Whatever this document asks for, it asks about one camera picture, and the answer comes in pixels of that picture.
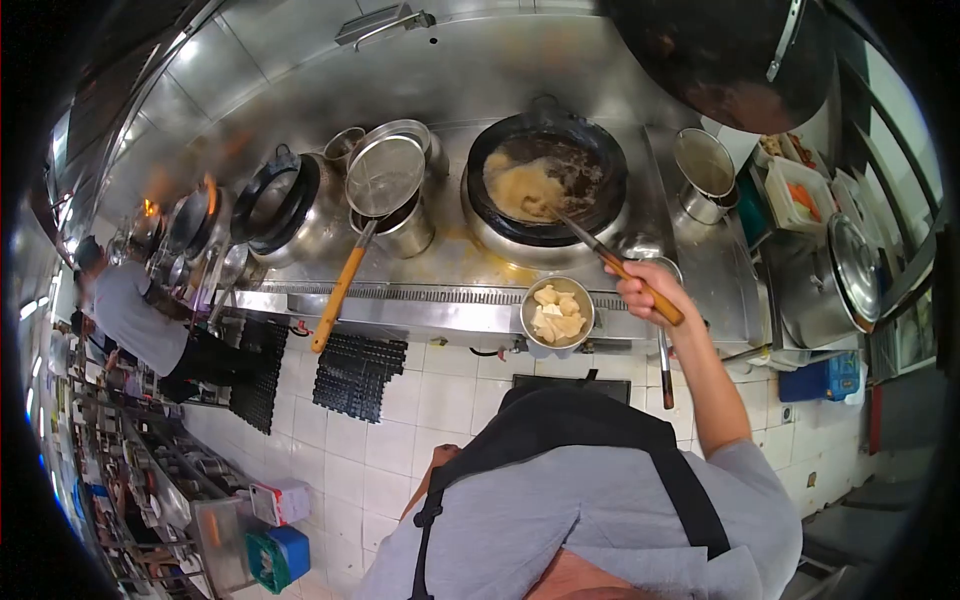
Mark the person's right hand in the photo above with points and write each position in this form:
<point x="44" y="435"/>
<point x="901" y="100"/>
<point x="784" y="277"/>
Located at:
<point x="664" y="289"/>

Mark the person's right fingers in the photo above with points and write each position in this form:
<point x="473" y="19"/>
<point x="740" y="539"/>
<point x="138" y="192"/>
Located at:
<point x="636" y="291"/>

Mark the pile of pale food pieces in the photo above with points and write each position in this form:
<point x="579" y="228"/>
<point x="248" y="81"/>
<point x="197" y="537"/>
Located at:
<point x="559" y="315"/>

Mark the steel bowl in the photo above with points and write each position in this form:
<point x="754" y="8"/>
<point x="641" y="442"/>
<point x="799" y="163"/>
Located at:
<point x="529" y="300"/>

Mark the steel pot with liquid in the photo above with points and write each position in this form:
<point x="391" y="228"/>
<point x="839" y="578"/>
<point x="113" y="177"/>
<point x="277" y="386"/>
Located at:
<point x="705" y="169"/>

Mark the yellow brown sauce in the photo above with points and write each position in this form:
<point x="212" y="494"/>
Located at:
<point x="517" y="187"/>

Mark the stainless steel cooking range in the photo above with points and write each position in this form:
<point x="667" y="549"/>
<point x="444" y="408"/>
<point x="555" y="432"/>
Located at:
<point x="465" y="289"/>

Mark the large lidded steel pot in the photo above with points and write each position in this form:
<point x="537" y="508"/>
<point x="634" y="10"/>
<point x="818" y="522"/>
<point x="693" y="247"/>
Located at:
<point x="817" y="292"/>

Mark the white tub with carrots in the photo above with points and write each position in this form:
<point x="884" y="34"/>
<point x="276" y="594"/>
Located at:
<point x="799" y="199"/>

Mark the blue plastic box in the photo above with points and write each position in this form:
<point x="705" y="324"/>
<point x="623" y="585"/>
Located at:
<point x="814" y="379"/>

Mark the person's body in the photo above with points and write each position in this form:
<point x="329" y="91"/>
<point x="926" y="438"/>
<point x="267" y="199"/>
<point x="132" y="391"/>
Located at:
<point x="570" y="495"/>

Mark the large hanging dark wok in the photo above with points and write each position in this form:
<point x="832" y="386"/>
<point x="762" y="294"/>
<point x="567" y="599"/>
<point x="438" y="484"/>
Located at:
<point x="712" y="52"/>

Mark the black grid floor mat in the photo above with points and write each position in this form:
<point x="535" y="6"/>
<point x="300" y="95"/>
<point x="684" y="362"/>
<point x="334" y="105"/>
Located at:
<point x="360" y="379"/>
<point x="259" y="375"/>

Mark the large round steel pot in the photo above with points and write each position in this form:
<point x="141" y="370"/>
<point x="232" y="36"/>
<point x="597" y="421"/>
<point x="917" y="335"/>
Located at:
<point x="322" y="217"/>

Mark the small steel cup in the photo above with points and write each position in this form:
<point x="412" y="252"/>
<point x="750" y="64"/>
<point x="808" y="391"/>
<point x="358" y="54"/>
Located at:
<point x="341" y="146"/>

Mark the empty black wok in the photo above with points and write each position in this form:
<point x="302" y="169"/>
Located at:
<point x="262" y="206"/>

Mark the red and white box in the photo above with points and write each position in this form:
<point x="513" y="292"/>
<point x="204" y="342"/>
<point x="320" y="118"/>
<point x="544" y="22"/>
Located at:
<point x="281" y="501"/>

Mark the blue and green container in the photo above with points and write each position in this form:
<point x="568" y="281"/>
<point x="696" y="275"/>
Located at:
<point x="279" y="556"/>

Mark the steel counter with containers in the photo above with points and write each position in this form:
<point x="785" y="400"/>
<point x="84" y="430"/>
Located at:
<point x="142" y="480"/>

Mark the steel wall fixture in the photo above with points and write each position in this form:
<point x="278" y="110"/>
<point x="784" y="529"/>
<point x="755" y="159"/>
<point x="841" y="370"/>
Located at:
<point x="382" y="22"/>

